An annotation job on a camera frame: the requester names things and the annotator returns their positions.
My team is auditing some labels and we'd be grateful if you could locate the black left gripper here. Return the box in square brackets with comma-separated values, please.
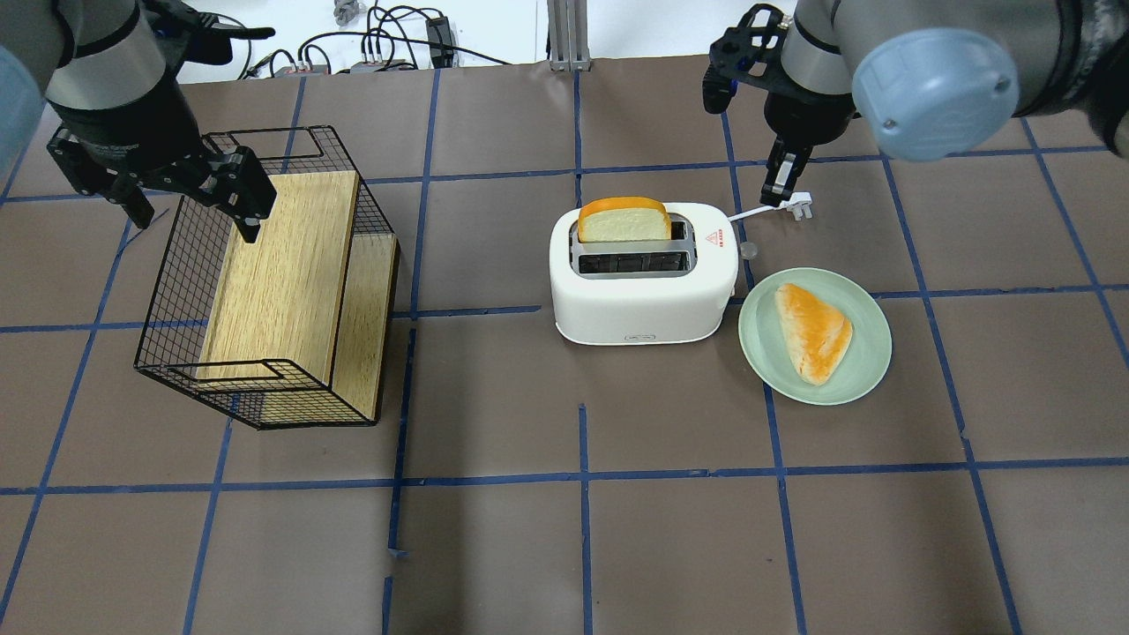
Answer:
[46, 97, 277, 243]

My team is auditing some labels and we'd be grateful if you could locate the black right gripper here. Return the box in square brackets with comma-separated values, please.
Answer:
[702, 5, 857, 206]

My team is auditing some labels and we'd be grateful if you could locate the white toaster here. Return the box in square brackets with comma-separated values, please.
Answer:
[548, 202, 739, 346]

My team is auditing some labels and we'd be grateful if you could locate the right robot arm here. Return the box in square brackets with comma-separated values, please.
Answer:
[702, 1, 1128, 205]

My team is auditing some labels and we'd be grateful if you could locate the bread slice in toaster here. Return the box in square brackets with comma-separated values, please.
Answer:
[578, 195, 673, 243]

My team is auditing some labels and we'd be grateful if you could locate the wooden step shelf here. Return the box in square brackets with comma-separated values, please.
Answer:
[192, 169, 399, 427]

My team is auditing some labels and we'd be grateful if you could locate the triangular bread on plate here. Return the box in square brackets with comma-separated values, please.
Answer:
[774, 284, 854, 386]

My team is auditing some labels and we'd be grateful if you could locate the green plate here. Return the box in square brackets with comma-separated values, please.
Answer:
[737, 268, 893, 406]

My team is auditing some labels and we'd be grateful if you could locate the black power adapter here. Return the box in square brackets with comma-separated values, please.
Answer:
[426, 16, 457, 69]

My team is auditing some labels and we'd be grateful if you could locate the brown paper table cover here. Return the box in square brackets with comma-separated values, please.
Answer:
[1, 56, 1126, 634]

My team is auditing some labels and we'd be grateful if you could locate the white toaster plug cable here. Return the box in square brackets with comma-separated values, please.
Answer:
[727, 192, 816, 223]

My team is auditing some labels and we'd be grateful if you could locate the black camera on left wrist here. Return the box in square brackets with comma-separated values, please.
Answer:
[140, 1, 277, 71]

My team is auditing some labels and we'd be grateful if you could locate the black wire basket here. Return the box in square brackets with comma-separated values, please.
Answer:
[134, 124, 399, 430]

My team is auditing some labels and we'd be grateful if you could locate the aluminium frame post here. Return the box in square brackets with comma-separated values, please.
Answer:
[546, 0, 592, 72]

